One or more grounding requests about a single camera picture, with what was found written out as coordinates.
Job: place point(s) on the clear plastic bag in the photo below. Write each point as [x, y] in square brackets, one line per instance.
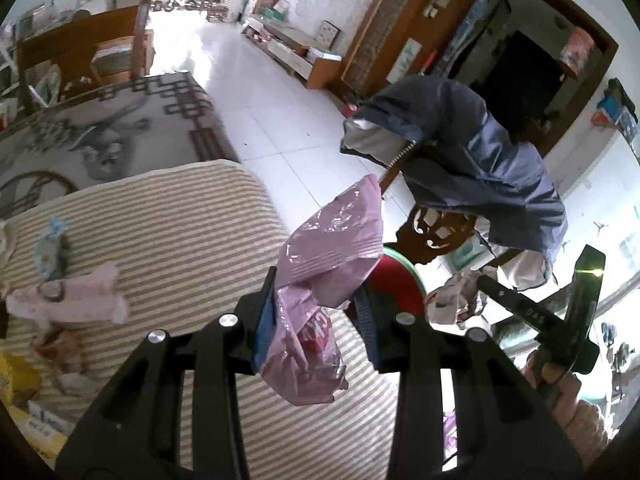
[46, 85]

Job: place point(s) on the cluttered wall shelf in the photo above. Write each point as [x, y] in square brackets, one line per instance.
[617, 110]

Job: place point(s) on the carved wooden chair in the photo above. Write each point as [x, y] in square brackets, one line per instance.
[430, 232]

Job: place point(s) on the paper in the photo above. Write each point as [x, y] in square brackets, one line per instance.
[452, 295]

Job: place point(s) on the small bicycle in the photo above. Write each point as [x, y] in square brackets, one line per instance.
[182, 4]

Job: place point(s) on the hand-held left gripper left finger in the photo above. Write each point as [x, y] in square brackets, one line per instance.
[264, 332]

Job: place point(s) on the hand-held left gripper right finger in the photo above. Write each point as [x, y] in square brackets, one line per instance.
[366, 321]

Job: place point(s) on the small wooden stool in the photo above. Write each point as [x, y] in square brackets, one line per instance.
[219, 10]

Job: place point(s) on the yellow box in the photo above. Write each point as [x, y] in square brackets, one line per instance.
[17, 380]

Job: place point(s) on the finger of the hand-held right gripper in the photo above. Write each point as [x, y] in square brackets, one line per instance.
[497, 292]

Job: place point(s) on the wooden lattice partition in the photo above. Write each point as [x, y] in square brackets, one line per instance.
[370, 60]

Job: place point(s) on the person's right hand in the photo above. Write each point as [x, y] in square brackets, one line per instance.
[562, 390]

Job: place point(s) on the pink plastic bag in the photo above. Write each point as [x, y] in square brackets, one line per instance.
[330, 240]

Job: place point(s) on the blue white wrapper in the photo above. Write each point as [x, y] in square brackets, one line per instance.
[50, 250]

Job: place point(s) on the red basin with green rim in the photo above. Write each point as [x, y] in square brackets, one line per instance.
[395, 280]

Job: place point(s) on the framed picture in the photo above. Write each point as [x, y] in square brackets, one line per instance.
[328, 33]

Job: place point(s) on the blue grey jacket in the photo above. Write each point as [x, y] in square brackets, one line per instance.
[480, 160]

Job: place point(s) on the low tv cabinet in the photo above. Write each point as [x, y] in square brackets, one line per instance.
[295, 55]

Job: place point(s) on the grey patterned blanket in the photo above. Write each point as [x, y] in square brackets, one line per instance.
[125, 125]

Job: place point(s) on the wooden armchair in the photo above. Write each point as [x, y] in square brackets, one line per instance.
[75, 45]

